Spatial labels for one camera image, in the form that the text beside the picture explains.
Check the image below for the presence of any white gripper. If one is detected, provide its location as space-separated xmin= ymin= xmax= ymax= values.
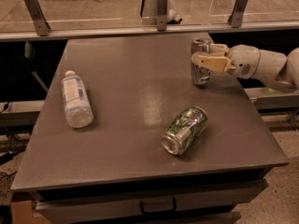
xmin=192 ymin=44 xmax=260 ymax=79

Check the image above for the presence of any blue silver redbull can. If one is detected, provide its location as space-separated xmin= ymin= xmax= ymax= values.
xmin=191 ymin=37 xmax=210 ymax=86

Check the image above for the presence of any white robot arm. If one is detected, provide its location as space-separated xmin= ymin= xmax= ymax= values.
xmin=192 ymin=44 xmax=299 ymax=92

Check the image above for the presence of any green crushed soda can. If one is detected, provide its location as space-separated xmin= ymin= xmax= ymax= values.
xmin=162 ymin=106 xmax=207 ymax=156

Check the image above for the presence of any clear plastic water bottle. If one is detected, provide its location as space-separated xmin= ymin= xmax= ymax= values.
xmin=61 ymin=70 xmax=93 ymax=129

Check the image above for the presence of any cardboard box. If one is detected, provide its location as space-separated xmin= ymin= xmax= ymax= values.
xmin=10 ymin=201 xmax=51 ymax=224

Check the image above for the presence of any horizontal metal rail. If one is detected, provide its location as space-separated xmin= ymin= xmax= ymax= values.
xmin=0 ymin=21 xmax=299 ymax=42

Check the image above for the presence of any right metal rail bracket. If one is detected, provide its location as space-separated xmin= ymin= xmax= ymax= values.
xmin=228 ymin=0 xmax=249 ymax=28

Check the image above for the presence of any metal rail bracket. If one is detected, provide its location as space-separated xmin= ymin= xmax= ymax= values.
xmin=23 ymin=0 xmax=50 ymax=36
xmin=157 ymin=0 xmax=167 ymax=32
xmin=228 ymin=0 xmax=249 ymax=28

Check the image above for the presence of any middle metal rail bracket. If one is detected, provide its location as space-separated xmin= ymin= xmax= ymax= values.
xmin=157 ymin=0 xmax=167 ymax=32

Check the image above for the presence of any left metal rail bracket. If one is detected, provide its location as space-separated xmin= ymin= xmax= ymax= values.
xmin=23 ymin=0 xmax=50 ymax=36

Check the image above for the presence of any grey drawer with black handle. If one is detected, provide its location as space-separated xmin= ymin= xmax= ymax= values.
xmin=36 ymin=179 xmax=268 ymax=224

